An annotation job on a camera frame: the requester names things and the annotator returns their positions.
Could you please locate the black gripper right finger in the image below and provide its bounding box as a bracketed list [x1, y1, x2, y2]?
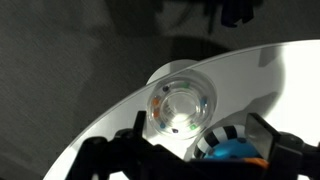
[245, 113, 303, 164]

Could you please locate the round white table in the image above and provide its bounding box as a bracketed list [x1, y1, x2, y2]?
[43, 40, 320, 180]

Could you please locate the orange stacking ring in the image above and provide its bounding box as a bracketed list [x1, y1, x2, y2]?
[243, 157, 270, 168]

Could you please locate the blue stacking ring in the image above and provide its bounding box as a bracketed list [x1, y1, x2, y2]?
[203, 139, 262, 161]

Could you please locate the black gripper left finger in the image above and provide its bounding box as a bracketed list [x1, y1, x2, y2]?
[114, 111, 156, 160]

